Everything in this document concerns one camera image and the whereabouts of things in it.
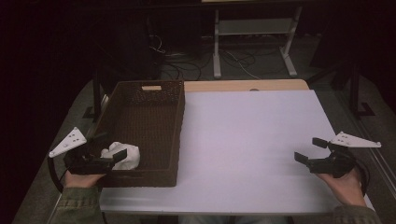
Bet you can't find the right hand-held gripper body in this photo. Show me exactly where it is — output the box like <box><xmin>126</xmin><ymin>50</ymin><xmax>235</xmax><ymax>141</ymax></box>
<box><xmin>307</xmin><ymin>131</ymin><xmax>382</xmax><ymax>179</ymax></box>

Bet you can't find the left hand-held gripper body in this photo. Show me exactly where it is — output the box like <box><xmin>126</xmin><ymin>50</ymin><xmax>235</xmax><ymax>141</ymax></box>
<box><xmin>48</xmin><ymin>126</ymin><xmax>115</xmax><ymax>175</ymax></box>

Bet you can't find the white cloth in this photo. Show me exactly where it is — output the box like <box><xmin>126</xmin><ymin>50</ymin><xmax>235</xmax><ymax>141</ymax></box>
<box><xmin>100</xmin><ymin>141</ymin><xmax>141</xmax><ymax>171</ymax></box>

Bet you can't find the brown woven basket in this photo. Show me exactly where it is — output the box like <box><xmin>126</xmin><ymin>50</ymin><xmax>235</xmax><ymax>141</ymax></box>
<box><xmin>89</xmin><ymin>79</ymin><xmax>187</xmax><ymax>189</ymax></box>

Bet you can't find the person's left hand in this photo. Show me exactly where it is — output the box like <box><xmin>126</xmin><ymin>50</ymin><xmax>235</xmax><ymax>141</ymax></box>
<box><xmin>64</xmin><ymin>170</ymin><xmax>106</xmax><ymax>189</ymax></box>

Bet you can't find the person's right hand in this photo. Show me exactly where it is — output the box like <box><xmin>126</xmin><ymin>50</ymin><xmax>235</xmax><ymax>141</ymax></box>
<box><xmin>315</xmin><ymin>167</ymin><xmax>368</xmax><ymax>208</ymax></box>

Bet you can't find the black metal stand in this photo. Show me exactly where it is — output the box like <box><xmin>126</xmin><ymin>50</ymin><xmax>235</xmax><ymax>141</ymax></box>
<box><xmin>81</xmin><ymin>67</ymin><xmax>105</xmax><ymax>123</ymax></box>
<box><xmin>348</xmin><ymin>61</ymin><xmax>376</xmax><ymax>119</ymax></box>

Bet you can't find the white table mat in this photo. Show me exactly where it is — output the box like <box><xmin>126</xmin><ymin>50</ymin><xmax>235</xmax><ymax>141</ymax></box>
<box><xmin>99</xmin><ymin>90</ymin><xmax>375</xmax><ymax>216</ymax></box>

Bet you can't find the white metal stand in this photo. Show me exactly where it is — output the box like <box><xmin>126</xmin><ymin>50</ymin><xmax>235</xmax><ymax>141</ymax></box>
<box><xmin>212</xmin><ymin>5</ymin><xmax>304</xmax><ymax>79</ymax></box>

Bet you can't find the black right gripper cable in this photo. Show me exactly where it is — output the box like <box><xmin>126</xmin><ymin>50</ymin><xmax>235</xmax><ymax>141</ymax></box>
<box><xmin>354</xmin><ymin>159</ymin><xmax>372</xmax><ymax>198</ymax></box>

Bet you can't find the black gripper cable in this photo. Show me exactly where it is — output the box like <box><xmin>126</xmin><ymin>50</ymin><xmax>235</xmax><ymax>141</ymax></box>
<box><xmin>354</xmin><ymin>159</ymin><xmax>372</xmax><ymax>198</ymax></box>
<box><xmin>47</xmin><ymin>156</ymin><xmax>69</xmax><ymax>194</ymax></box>

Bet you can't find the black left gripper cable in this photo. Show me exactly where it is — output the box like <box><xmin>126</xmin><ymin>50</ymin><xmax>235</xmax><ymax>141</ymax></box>
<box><xmin>47</xmin><ymin>156</ymin><xmax>69</xmax><ymax>194</ymax></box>

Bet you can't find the aluminium rail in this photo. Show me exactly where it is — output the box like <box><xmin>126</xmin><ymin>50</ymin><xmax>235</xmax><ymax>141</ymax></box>
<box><xmin>354</xmin><ymin>117</ymin><xmax>396</xmax><ymax>201</ymax></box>

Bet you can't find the tangle of floor cables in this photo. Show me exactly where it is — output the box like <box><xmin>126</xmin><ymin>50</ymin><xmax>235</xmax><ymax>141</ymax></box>
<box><xmin>148</xmin><ymin>33</ymin><xmax>263</xmax><ymax>81</ymax></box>

